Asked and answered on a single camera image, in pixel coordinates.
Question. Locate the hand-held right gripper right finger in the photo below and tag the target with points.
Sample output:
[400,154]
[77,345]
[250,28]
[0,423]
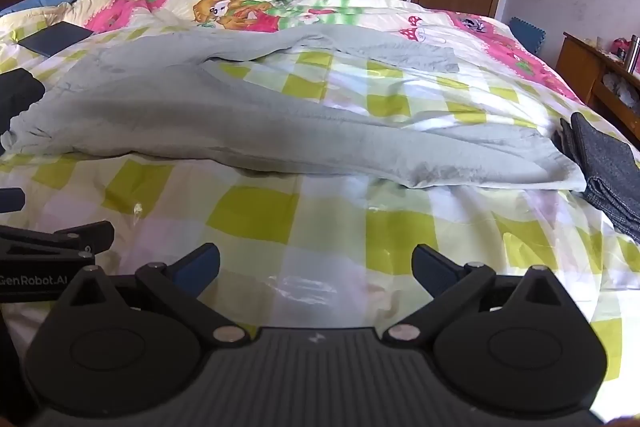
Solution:
[431,264]

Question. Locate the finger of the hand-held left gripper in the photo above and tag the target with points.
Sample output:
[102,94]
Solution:
[75,238]
[11,200]

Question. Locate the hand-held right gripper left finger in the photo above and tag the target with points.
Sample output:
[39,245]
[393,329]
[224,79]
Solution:
[197,266]

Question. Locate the grey pants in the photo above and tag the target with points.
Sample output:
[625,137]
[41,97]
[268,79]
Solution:
[200,117]

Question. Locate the folded black cloth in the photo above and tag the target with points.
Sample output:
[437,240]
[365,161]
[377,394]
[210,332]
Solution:
[17,102]

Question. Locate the dark flat notebook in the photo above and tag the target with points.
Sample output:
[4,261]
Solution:
[55,38]

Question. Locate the blue pillow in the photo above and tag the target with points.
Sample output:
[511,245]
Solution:
[40,2]

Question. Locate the folded denim jeans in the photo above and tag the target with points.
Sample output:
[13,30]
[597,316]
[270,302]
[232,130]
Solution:
[607,167]

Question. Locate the blue foam mat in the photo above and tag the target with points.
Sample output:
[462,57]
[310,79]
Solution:
[530,34]

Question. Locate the wooden side desk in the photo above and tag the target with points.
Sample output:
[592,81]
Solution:
[580,62]

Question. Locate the pink bag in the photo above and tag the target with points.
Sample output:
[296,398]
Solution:
[620,48]

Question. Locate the metal thermos bottle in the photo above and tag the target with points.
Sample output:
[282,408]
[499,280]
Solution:
[634,54]

